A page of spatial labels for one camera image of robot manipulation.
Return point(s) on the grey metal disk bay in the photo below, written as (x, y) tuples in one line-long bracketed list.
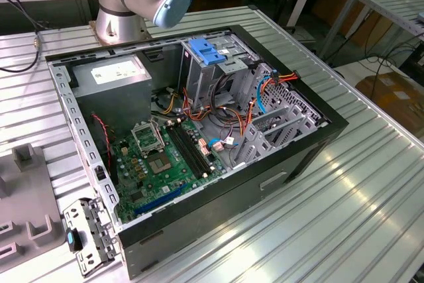
[(255, 144)]

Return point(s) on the black RAM slot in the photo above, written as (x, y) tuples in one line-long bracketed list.
[(191, 150), (183, 150), (195, 150), (187, 150)]

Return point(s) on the grey metal drive cage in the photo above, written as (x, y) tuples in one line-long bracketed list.
[(202, 81)]

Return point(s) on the green motherboard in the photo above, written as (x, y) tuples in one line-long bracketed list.
[(179, 177)]

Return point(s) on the CPU socket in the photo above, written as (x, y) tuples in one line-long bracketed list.
[(159, 163)]

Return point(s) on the blue drive cage latch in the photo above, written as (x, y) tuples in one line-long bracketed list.
[(205, 52)]

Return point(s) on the black open PC case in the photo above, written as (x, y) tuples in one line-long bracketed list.
[(215, 206)]

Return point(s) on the blue expansion slot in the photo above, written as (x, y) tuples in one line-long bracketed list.
[(159, 201)]

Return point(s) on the grey power supply unit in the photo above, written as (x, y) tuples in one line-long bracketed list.
[(112, 97)]

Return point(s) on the brown cardboard box with labels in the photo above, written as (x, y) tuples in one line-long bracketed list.
[(391, 92)]

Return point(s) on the black blue-tipped latch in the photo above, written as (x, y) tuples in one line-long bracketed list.
[(70, 239)]

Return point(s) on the grey parts rack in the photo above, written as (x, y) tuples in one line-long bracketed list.
[(30, 193)]

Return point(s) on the metal slat side table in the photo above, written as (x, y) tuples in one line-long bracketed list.
[(381, 1)]

